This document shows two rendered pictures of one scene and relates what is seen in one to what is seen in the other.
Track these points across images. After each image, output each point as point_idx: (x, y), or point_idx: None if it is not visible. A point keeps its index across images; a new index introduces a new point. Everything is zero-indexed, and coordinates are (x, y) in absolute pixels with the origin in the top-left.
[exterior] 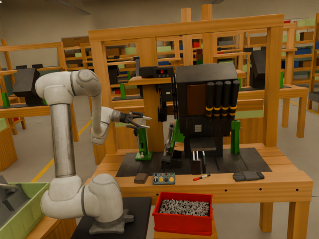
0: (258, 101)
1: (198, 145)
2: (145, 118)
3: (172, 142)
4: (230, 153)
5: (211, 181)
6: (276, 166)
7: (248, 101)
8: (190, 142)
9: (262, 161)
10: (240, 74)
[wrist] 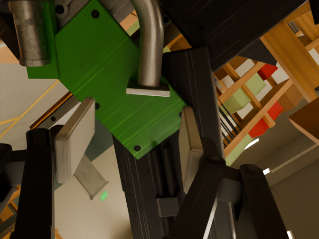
0: (288, 19)
1: (64, 121)
2: (184, 145)
3: (59, 80)
4: None
5: (1, 55)
6: (126, 18)
7: (295, 17)
8: (75, 105)
9: (131, 11)
10: (296, 126)
